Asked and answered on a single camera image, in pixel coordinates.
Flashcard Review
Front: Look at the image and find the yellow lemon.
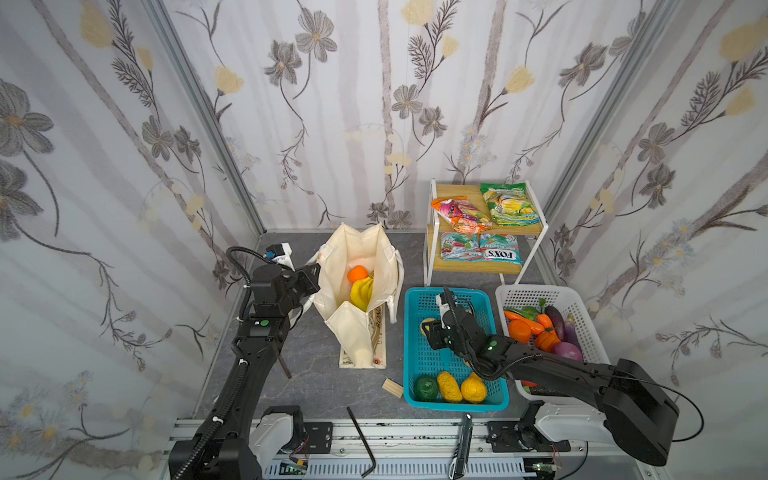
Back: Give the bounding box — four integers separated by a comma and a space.
420, 318, 435, 337

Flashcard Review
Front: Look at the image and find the orange tangerine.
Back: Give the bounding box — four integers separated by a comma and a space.
347, 265, 369, 285

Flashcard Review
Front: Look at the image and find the cream canvas grocery bag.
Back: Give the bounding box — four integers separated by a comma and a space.
308, 224, 405, 369

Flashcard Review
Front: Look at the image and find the yellow banana bunch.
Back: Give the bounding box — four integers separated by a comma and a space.
350, 277, 374, 312

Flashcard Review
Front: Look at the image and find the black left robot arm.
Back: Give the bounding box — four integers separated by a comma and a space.
168, 243, 320, 479

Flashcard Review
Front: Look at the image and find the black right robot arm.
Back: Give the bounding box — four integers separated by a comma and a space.
420, 288, 679, 466

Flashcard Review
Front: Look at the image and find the Fox's candy bag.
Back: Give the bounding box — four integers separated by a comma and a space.
439, 233, 524, 266

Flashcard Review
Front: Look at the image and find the orange pink snack bag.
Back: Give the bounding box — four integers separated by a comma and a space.
430, 196, 493, 235

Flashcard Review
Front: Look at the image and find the green snack bag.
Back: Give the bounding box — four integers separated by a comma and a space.
480, 183, 540, 227

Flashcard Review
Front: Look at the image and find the teal plastic basket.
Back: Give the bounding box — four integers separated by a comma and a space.
403, 287, 510, 413

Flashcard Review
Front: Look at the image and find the green bell pepper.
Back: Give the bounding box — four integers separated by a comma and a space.
413, 375, 440, 402

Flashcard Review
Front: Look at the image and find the yellow corn cob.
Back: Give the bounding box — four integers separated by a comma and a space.
437, 372, 463, 403

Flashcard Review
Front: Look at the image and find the yellow gourd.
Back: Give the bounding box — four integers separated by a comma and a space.
460, 373, 487, 404

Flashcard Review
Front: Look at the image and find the small wooden block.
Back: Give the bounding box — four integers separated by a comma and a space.
382, 378, 404, 398

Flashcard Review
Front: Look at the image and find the orange carrot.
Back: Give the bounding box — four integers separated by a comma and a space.
504, 310, 545, 335

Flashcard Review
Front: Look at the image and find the white wooden two-tier shelf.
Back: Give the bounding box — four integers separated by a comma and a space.
422, 179, 549, 287

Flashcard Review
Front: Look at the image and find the black hex key on floor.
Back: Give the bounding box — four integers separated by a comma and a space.
277, 352, 292, 380

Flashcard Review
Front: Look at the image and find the purple eggplant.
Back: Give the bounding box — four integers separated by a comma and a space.
544, 305, 581, 348

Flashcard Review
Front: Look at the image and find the purple onion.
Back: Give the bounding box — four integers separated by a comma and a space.
552, 342, 584, 362

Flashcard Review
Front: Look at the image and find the black metal cylinder tool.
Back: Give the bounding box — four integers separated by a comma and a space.
448, 413, 473, 480

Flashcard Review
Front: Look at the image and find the white plastic basket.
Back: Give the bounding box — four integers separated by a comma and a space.
495, 284, 610, 405

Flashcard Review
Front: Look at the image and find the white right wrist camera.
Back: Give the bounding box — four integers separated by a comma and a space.
436, 293, 451, 329

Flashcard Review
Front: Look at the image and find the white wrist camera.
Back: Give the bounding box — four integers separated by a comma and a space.
265, 243, 294, 270
436, 293, 451, 329

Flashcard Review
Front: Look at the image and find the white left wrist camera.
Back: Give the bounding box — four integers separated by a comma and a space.
265, 243, 294, 270

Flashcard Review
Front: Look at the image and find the black hex key on rail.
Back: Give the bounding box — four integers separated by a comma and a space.
346, 406, 377, 479

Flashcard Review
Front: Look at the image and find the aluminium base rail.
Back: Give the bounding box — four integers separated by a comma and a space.
155, 416, 667, 480

